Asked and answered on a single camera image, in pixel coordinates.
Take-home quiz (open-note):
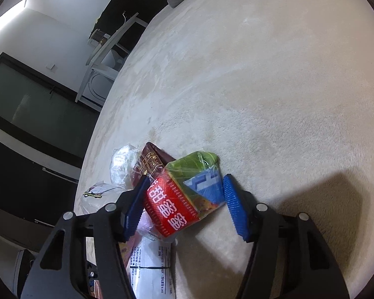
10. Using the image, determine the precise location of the white printed tissue packet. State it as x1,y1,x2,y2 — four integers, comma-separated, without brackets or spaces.
129,238,178,299

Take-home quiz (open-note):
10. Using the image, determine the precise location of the flat clear plastic wrapper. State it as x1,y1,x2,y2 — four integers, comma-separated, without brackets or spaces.
82,181,131,215

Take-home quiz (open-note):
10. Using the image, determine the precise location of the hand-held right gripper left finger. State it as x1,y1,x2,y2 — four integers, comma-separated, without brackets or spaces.
20,176,153,299

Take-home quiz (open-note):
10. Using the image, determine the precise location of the ceiling light strip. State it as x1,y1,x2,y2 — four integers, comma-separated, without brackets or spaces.
0,0,27,47

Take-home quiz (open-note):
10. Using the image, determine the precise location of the white wooden chair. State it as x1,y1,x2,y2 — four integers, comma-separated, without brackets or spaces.
75,12,148,105

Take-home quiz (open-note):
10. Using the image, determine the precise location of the beige plush blanket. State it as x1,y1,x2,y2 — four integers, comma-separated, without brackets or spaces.
73,0,374,299

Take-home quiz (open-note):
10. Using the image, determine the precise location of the dark cabinet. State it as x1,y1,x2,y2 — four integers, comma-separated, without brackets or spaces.
0,137,82,225

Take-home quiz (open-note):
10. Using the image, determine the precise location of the red and green snack packet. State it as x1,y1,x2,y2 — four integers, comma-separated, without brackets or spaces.
143,151,226,240

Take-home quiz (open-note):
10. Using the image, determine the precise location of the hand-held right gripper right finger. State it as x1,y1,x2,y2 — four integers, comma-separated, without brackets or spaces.
223,174,351,299

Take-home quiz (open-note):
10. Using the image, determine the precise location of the crumpled clear plastic bag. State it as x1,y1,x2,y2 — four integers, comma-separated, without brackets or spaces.
110,144,144,189

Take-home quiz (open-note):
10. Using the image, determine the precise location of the maroon patterned packet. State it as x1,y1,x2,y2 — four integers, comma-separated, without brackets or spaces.
132,142,177,190

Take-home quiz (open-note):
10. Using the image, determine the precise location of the dark round container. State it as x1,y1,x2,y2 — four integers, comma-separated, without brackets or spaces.
90,29,111,46

